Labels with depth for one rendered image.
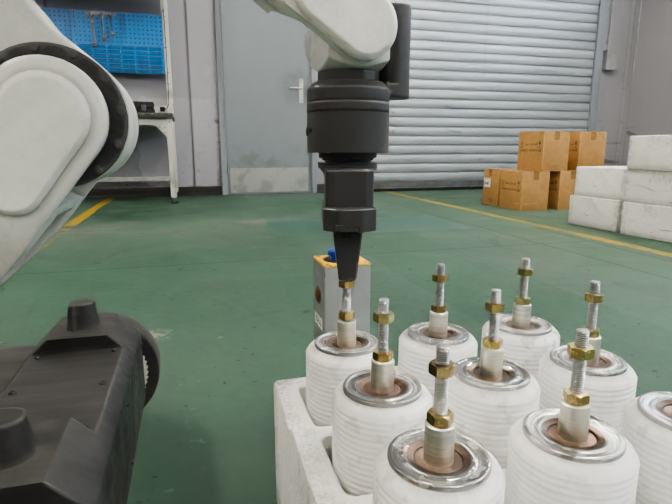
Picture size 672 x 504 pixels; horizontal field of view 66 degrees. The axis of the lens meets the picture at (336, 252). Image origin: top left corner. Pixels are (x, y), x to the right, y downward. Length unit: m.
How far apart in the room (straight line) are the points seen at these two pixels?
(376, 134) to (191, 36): 5.02
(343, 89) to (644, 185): 2.79
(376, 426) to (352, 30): 0.36
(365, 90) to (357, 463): 0.35
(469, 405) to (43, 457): 0.39
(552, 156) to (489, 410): 3.84
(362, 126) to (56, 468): 0.42
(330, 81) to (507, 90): 5.95
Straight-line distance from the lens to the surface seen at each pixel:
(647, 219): 3.20
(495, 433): 0.54
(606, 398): 0.60
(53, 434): 0.58
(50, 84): 0.57
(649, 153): 3.20
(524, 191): 4.18
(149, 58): 5.36
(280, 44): 5.59
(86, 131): 0.56
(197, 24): 5.54
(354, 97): 0.53
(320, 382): 0.59
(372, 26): 0.53
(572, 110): 6.99
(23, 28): 0.63
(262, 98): 5.48
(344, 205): 0.53
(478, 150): 6.25
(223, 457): 0.89
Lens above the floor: 0.48
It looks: 12 degrees down
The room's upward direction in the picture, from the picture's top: straight up
